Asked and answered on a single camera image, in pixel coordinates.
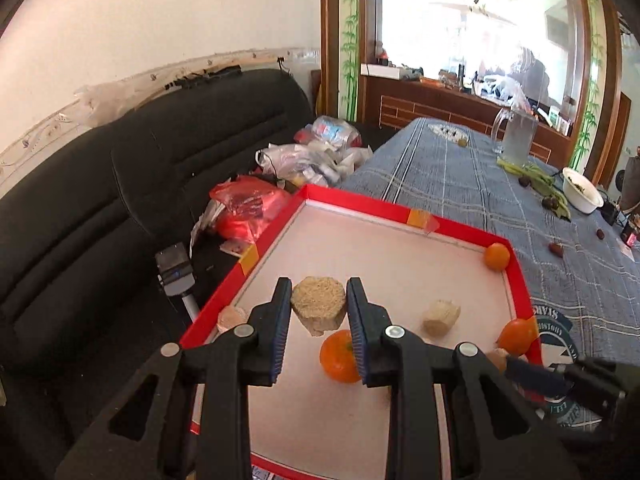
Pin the pack of water bottles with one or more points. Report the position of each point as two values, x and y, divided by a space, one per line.
330 130

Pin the small orange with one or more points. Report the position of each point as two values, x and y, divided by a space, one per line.
496 256
337 360
517 336

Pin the small beige sugarcane piece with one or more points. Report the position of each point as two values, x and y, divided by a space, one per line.
497 359

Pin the wooden sideboard cabinet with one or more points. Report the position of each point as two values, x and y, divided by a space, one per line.
425 105

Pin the bamboo wall decal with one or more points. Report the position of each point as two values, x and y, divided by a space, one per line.
587 90
350 45

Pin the green vegetable leaves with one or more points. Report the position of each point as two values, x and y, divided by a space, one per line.
537 176

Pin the red-rimmed white tray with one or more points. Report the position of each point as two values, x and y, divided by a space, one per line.
390 260

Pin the green leaves in bowl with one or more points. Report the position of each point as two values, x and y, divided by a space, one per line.
580 188

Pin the small yellow-green fruit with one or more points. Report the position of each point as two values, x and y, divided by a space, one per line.
463 142

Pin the black sofa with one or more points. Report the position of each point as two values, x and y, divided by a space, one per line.
100 185

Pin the pale beige sugarcane piece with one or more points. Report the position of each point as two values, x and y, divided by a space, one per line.
231 319

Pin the dark purple plum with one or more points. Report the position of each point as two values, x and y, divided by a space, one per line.
550 202
524 181

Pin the blue plaid tablecloth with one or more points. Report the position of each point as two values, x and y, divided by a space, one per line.
450 185

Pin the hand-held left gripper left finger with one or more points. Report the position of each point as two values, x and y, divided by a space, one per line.
281 340

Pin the glass pitcher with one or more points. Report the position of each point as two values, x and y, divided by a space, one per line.
517 135

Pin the pile of white plastic bags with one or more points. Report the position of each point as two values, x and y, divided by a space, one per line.
310 165

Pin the grey device on pole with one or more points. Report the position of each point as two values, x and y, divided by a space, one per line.
175 270

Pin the white bowl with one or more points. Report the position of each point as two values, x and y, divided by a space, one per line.
582 200

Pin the red plastic bag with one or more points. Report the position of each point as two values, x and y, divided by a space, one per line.
250 205

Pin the long beige sugarcane piece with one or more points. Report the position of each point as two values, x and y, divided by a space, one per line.
441 319

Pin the wide beige sugarcane chunk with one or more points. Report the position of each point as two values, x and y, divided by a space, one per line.
317 305

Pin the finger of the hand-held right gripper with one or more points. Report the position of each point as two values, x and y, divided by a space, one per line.
537 377

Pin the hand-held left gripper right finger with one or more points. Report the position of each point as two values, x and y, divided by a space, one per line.
359 345

